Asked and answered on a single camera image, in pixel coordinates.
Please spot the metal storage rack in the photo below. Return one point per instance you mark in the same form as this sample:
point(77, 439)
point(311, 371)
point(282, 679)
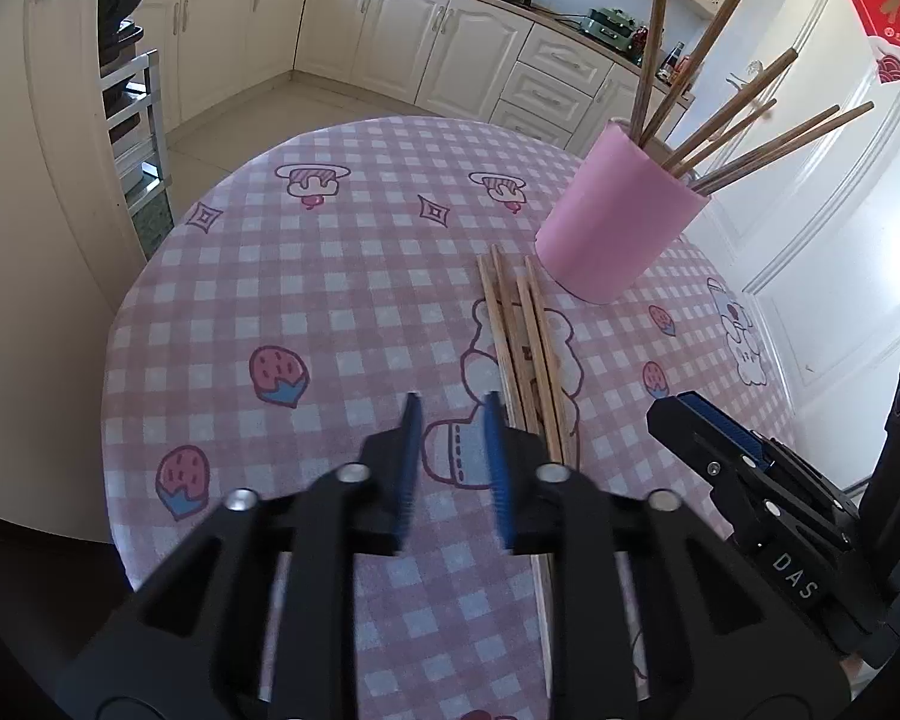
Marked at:
point(139, 165)

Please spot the green electric cooker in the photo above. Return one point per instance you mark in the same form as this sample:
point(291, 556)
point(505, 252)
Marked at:
point(607, 26)

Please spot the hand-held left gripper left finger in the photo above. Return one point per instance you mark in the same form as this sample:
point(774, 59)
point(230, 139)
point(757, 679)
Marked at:
point(412, 457)

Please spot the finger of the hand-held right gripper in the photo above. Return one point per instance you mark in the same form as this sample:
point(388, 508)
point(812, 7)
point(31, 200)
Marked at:
point(720, 426)
point(690, 450)

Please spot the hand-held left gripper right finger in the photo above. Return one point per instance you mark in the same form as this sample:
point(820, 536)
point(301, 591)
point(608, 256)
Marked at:
point(495, 465)

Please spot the pink cup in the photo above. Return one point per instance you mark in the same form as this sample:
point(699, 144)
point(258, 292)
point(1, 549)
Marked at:
point(615, 225)

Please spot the bunch of wooden chopsticks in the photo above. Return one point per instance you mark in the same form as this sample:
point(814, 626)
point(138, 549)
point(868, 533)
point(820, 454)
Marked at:
point(649, 52)

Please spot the cream base cabinets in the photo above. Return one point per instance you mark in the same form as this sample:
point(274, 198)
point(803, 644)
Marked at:
point(420, 37)

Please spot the dark sauce bottle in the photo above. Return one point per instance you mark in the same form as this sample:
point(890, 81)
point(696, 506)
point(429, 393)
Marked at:
point(671, 64)

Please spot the pink checked tablecloth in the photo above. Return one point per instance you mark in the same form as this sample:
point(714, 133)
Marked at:
point(307, 277)

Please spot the white door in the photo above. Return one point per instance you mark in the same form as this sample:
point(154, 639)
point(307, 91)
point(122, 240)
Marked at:
point(832, 240)

